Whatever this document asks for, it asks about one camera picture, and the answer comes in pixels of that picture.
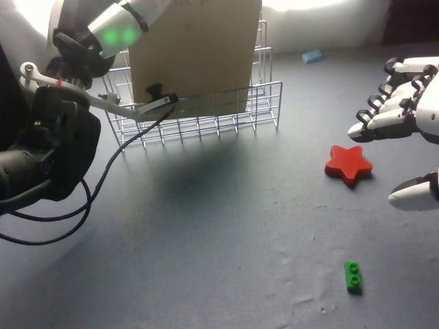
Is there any cream paperback book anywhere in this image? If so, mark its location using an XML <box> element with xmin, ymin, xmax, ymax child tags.
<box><xmin>128</xmin><ymin>0</ymin><xmax>263</xmax><ymax>119</ymax></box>

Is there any blue toy brick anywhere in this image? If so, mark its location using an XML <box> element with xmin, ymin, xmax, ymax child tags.
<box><xmin>301</xmin><ymin>49</ymin><xmax>324</xmax><ymax>65</ymax></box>

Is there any green toy brick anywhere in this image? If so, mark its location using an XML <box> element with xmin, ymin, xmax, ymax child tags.
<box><xmin>344</xmin><ymin>260</ymin><xmax>364</xmax><ymax>295</ymax></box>

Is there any silver wire rack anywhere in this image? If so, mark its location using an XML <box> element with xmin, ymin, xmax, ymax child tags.
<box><xmin>102</xmin><ymin>19</ymin><xmax>284</xmax><ymax>151</ymax></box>

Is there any red star block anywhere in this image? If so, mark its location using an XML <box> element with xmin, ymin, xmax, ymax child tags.
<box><xmin>324</xmin><ymin>144</ymin><xmax>374</xmax><ymax>188</ymax></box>

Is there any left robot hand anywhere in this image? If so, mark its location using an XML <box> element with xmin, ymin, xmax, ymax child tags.
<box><xmin>47</xmin><ymin>0</ymin><xmax>179</xmax><ymax>80</ymax></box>

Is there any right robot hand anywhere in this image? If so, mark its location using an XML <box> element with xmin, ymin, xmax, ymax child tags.
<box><xmin>346</xmin><ymin>56</ymin><xmax>439</xmax><ymax>210</ymax></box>

